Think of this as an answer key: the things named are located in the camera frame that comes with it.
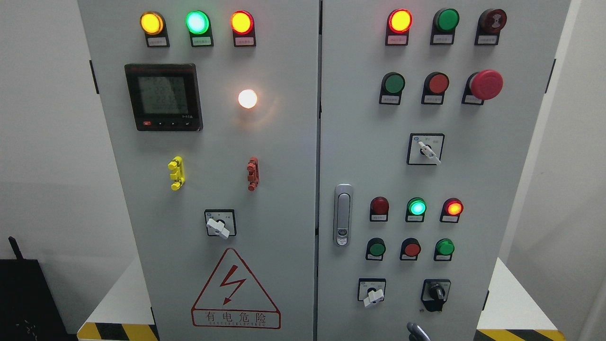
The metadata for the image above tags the lower left green push button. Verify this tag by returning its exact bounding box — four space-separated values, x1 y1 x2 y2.
365 237 387 261

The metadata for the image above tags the green push button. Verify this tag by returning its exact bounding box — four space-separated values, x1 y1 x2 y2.
433 238 455 261
379 72 406 105
365 237 387 261

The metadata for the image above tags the upper green push button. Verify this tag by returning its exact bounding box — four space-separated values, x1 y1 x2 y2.
379 72 406 105

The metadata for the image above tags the lower red push button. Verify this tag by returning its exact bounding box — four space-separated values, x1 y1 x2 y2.
400 238 421 261

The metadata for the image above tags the red push button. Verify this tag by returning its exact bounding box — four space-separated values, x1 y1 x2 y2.
421 72 450 105
400 238 421 261

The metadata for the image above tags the upper red push button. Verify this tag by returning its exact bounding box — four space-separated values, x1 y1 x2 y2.
421 72 450 105

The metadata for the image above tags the lower right green push button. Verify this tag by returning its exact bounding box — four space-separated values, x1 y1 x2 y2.
433 238 455 261

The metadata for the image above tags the red mushroom emergency stop button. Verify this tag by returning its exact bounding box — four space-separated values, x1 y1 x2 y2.
461 69 504 105

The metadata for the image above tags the dark red unlit lamp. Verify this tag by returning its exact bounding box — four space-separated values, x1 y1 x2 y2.
369 197 390 222

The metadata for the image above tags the white lit indicator lamp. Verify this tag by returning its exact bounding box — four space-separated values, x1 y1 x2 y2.
238 89 258 109

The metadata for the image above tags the left grey cabinet door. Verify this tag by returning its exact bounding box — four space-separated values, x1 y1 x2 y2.
78 0 320 341

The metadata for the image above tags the grey cabinet door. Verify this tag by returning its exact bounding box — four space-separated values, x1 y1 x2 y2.
317 0 571 341
78 0 320 341

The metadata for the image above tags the small green lit lamp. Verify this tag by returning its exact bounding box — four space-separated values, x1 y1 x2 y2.
405 197 427 223

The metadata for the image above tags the right grey cabinet door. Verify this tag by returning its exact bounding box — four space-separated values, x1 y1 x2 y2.
317 0 571 341

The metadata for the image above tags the red electric hazard warning sign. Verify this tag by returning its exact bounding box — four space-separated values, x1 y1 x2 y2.
191 248 281 329

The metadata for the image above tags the small red lit lamp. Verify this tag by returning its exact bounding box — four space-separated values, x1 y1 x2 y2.
440 197 464 223

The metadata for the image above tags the black digital power meter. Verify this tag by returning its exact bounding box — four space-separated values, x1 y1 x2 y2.
124 64 203 131

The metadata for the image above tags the red-orange lit indicator lamp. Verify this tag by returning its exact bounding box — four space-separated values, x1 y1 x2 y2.
230 9 256 47

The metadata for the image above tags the top right red lit lamp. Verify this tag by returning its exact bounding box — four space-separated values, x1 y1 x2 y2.
385 9 413 46

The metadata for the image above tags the green lit indicator lamp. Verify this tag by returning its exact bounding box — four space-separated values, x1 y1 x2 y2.
185 10 214 47

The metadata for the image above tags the top right green lamp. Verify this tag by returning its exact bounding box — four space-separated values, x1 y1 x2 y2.
430 8 460 45

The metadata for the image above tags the yellow lit indicator lamp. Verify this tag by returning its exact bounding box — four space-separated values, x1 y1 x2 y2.
139 11 169 48

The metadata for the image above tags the dark red buzzer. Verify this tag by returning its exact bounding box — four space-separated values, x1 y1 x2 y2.
474 9 507 45

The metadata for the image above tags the black box with antenna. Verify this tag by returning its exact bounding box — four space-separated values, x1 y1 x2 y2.
0 236 70 341

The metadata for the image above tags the silver door lock handle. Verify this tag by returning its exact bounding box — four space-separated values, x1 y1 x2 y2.
333 184 353 246

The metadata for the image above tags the red terminal handle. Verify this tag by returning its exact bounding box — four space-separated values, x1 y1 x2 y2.
247 157 259 192

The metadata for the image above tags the left door rotary selector switch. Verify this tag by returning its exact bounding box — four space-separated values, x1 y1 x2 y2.
204 209 237 240

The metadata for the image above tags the upper right rotary selector switch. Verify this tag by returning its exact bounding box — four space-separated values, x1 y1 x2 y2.
407 133 445 165

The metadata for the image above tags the yellow terminal handle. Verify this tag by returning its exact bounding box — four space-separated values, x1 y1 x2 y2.
167 155 186 191

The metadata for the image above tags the lower white rotary selector switch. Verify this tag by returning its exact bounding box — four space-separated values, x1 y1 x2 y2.
357 277 387 308

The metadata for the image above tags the black knob selector switch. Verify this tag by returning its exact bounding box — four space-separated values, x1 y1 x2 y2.
421 279 452 312

